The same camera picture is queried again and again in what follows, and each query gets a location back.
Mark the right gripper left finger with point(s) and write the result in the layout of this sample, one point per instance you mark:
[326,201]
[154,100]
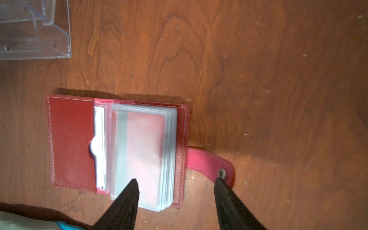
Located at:
[122,213]

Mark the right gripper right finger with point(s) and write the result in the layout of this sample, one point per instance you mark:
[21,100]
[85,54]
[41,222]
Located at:
[232,213]

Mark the red leather card holder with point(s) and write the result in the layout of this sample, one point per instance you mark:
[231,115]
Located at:
[81,146]

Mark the clear acrylic card organizer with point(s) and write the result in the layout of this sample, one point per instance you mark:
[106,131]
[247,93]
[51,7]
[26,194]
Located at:
[35,30]

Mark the red card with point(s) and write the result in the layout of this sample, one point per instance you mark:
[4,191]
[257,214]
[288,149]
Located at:
[138,153]

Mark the grey blue work glove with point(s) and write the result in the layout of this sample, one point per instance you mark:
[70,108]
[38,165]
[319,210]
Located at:
[11,221]

